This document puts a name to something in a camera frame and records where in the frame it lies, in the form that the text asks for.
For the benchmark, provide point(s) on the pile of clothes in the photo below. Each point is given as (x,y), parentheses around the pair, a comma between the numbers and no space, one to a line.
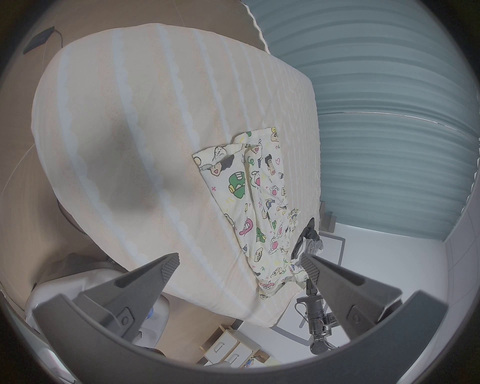
(309,240)

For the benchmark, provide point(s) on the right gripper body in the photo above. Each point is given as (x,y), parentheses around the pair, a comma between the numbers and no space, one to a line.
(315,315)

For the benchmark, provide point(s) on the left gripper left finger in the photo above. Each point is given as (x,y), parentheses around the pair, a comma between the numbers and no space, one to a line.
(127,296)

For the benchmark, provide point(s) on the bed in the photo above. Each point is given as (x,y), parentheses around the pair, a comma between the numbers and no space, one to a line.
(150,131)

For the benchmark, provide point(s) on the black power adapter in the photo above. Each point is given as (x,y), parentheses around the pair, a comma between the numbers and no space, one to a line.
(39,39)

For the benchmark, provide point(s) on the blue-green curtain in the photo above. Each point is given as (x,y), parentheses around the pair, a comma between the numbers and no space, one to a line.
(393,180)
(356,56)

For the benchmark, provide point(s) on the white drawer cabinet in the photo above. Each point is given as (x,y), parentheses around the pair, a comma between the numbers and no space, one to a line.
(225,345)

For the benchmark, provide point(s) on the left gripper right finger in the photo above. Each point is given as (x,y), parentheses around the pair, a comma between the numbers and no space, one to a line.
(348,296)

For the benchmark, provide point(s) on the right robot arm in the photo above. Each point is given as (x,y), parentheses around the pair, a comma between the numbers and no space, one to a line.
(318,345)

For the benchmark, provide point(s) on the white printed pyjama top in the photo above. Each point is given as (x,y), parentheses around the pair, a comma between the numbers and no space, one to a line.
(247,195)

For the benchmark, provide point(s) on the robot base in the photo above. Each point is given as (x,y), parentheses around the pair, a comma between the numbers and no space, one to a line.
(75,277)

